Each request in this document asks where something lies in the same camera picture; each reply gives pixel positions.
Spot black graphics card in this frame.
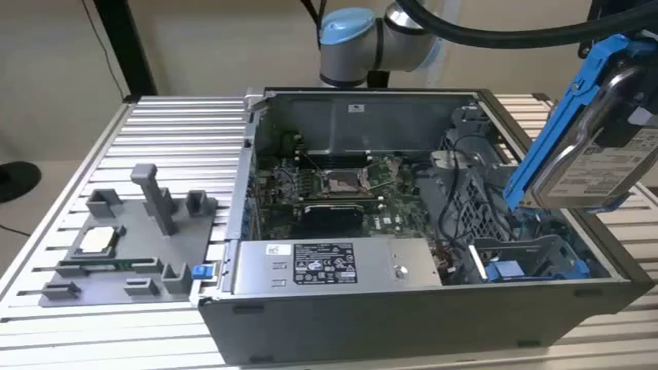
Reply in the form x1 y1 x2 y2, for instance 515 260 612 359
292 202 365 237

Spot black round base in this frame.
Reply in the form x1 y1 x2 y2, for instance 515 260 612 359
0 161 42 204

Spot green RAM stick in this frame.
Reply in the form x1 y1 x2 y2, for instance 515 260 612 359
60 260 154 269

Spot CPU socket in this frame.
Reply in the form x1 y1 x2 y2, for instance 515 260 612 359
320 167 373 196

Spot green motherboard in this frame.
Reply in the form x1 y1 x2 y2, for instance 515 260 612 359
253 153 443 243

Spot grey open PC case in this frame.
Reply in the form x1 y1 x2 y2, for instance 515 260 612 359
189 86 653 365

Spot grey perforated drive cage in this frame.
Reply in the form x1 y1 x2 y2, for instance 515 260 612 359
415 126 521 247

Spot silver CPU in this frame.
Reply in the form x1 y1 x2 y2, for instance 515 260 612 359
80 227 118 251

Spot black RAM slot bank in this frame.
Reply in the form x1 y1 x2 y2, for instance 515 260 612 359
301 150 372 166

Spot grey parts rack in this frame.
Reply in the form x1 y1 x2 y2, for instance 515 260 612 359
38 163 220 309

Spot long black case wire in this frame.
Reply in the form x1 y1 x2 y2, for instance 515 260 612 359
439 133 495 251

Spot silver power supply unit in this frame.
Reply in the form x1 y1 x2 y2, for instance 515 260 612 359
230 237 443 294

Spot thin locking lever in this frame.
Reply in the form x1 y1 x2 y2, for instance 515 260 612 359
300 149 324 173

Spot thin black wall cable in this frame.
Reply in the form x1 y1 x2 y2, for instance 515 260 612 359
81 0 129 103

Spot black cables behind arm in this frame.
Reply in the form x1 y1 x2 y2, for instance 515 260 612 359
300 0 324 30

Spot black upright post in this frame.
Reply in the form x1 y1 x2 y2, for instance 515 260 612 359
94 0 158 97

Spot silver board heatsink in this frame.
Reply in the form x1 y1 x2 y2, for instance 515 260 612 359
270 163 302 201

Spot metal socket cover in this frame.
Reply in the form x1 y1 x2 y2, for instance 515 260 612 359
359 160 400 190

